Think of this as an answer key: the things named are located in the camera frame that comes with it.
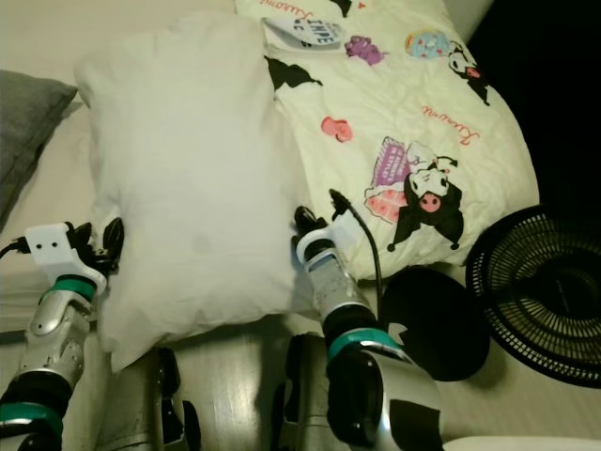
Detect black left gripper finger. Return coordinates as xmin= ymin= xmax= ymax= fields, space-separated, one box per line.
xmin=104 ymin=217 xmax=126 ymax=271

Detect white pillow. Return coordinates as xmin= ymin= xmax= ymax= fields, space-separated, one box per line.
xmin=73 ymin=11 xmax=326 ymax=376

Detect grey pillow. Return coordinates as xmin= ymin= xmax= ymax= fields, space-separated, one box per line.
xmin=0 ymin=70 xmax=79 ymax=228

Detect white bed mattress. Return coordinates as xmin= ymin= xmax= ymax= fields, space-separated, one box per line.
xmin=0 ymin=0 xmax=494 ymax=334

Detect grey robot left leg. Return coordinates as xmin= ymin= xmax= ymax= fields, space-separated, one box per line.
xmin=120 ymin=348 xmax=200 ymax=451

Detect grey robot leg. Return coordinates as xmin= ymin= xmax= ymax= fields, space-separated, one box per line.
xmin=120 ymin=348 xmax=200 ymax=451
xmin=270 ymin=331 xmax=350 ymax=451

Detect cartoon print quilt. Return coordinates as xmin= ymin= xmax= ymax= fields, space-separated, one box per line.
xmin=235 ymin=0 xmax=542 ymax=281

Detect grey robot right leg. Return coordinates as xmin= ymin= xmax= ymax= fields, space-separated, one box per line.
xmin=270 ymin=331 xmax=350 ymax=451

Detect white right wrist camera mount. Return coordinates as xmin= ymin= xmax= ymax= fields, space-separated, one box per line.
xmin=296 ymin=209 xmax=368 ymax=266

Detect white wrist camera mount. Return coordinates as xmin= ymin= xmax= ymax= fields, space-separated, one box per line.
xmin=296 ymin=209 xmax=368 ymax=266
xmin=23 ymin=223 xmax=110 ymax=290

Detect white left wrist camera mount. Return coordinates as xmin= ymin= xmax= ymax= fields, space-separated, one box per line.
xmin=23 ymin=223 xmax=110 ymax=290

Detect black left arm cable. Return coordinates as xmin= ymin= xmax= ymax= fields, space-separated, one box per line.
xmin=0 ymin=237 xmax=32 ymax=260

